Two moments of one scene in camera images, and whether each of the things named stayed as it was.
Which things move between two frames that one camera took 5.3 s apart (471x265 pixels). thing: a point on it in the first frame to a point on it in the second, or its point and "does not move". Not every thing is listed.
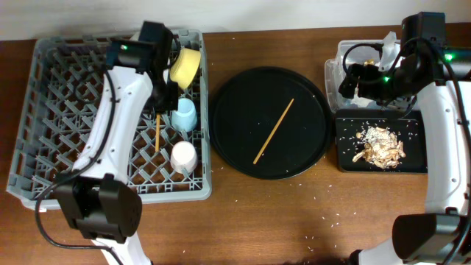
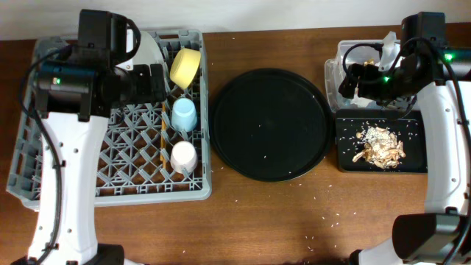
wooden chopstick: (157, 132) to (162, 145)
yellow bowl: (184, 68) does not move
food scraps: (381, 147) does not move
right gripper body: (381, 87) does not move
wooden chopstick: (274, 130) to (163, 135)
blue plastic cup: (185, 118) does not move
